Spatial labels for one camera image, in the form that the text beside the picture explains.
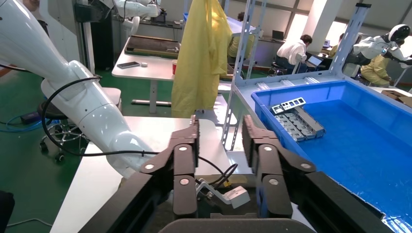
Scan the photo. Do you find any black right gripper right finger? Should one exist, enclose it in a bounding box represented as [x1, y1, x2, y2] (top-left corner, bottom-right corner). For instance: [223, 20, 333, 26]
[241, 115, 318, 219]

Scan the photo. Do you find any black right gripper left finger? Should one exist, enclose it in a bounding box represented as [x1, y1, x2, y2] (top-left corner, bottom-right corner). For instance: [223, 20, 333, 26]
[139, 115, 201, 220]

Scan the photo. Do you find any blue plastic bin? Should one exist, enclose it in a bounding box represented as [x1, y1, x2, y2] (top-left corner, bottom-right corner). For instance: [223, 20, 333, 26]
[250, 80, 412, 233]

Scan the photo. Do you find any white table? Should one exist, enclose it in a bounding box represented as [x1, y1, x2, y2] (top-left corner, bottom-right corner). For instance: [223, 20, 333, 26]
[50, 116, 256, 233]

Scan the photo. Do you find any white desk with phone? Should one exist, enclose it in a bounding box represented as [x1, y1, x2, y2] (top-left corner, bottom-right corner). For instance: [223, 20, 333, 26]
[111, 35, 233, 115]

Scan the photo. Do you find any yellow cloth garment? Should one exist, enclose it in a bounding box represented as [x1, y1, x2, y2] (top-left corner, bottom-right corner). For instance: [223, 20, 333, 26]
[171, 0, 233, 119]

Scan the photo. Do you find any black smartphone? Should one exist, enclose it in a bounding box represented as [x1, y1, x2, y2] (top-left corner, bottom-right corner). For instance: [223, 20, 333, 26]
[116, 61, 141, 70]

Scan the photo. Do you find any open laptop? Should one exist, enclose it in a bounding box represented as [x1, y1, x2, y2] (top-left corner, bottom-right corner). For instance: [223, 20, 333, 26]
[307, 55, 325, 67]

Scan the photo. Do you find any seated person white shirt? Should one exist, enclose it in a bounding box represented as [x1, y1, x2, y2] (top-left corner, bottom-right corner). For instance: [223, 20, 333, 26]
[275, 34, 313, 75]

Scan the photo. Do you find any black tray with wooden rim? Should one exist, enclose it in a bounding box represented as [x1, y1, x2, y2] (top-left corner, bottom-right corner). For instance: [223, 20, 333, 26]
[124, 34, 182, 60]

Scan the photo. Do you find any seated person yellow coat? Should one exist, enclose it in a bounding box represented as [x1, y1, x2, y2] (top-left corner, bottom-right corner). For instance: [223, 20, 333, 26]
[227, 12, 256, 59]

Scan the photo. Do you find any white desk with box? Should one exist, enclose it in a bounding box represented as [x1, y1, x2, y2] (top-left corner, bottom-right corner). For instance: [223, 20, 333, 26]
[368, 84, 412, 97]

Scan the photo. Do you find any person in yellow coat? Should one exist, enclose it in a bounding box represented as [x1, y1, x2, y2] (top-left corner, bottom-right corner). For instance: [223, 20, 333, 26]
[360, 54, 393, 86]

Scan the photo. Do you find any black wheeled stool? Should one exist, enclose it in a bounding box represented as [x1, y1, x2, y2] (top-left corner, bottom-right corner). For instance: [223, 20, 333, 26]
[36, 101, 91, 164]

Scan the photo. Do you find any open cardboard box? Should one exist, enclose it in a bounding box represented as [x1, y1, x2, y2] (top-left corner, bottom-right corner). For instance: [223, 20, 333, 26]
[381, 89, 412, 109]

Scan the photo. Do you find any white robot with black column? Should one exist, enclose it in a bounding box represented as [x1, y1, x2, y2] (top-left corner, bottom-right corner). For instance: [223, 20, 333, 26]
[74, 0, 162, 71]

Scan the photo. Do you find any white humanoid robot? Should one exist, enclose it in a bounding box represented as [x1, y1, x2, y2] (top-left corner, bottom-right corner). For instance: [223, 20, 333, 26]
[342, 24, 412, 79]

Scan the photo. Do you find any black power adapter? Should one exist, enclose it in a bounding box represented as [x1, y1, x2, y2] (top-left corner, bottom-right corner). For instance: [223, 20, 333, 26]
[19, 111, 41, 126]

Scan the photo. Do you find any silver camera mount bracket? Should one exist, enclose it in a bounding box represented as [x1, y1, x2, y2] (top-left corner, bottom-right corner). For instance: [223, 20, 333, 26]
[194, 178, 233, 207]

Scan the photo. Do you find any silver perforated metal bracket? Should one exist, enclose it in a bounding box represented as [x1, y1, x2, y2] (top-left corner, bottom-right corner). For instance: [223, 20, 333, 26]
[274, 114, 307, 142]
[283, 112, 318, 141]
[293, 105, 326, 139]

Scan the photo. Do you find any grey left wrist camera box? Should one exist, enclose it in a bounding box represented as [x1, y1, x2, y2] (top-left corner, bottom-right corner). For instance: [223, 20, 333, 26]
[223, 185, 251, 209]

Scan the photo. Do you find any grey open-frame metal bracket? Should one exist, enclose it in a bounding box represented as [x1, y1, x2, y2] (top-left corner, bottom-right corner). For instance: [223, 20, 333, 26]
[270, 97, 307, 116]

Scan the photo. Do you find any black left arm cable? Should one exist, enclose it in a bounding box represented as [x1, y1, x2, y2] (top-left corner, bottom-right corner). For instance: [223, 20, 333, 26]
[41, 76, 239, 191]

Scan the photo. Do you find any white floor cable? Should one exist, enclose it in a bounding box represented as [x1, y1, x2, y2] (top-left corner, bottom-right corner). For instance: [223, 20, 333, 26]
[5, 218, 54, 228]

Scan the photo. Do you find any blue floor cable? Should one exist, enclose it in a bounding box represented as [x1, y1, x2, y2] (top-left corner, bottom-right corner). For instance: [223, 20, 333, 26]
[0, 115, 43, 134]

